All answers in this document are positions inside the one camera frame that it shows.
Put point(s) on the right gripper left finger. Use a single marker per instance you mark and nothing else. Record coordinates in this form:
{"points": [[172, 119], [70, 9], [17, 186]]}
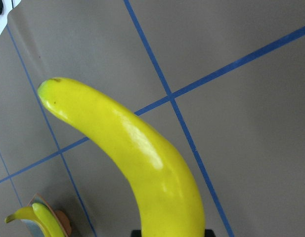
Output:
{"points": [[136, 233]]}

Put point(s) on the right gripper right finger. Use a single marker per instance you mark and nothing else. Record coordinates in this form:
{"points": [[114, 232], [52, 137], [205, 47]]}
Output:
{"points": [[209, 233]]}

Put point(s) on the yellow banana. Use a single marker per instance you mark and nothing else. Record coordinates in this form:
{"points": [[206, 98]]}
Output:
{"points": [[48, 220], [27, 213], [167, 196]]}

